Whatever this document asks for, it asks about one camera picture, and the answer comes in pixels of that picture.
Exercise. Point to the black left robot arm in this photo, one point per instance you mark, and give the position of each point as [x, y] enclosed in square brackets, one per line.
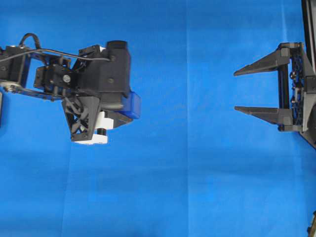
[18, 70]

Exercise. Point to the blue block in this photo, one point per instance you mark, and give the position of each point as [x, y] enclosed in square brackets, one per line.
[131, 106]

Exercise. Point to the black left base block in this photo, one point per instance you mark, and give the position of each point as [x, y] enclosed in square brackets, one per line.
[1, 101]

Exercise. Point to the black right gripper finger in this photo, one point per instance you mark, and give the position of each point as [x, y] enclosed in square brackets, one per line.
[272, 115]
[269, 63]

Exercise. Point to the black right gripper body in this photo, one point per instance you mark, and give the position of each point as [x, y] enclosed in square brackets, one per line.
[297, 89]

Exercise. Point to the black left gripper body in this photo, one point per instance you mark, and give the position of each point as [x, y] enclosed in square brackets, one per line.
[75, 86]

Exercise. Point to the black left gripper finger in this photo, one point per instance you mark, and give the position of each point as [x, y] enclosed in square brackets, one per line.
[120, 119]

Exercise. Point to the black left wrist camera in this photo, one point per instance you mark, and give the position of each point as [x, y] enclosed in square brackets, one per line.
[114, 75]

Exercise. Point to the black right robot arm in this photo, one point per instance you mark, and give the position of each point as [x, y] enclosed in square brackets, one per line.
[310, 133]

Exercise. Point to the black aluminium frame post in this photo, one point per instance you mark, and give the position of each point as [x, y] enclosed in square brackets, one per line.
[309, 21]

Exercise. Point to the blue table cloth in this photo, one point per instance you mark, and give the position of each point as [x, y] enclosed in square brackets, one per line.
[191, 165]

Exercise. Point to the yellow clamp at edge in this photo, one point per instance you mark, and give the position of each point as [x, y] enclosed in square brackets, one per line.
[311, 230]

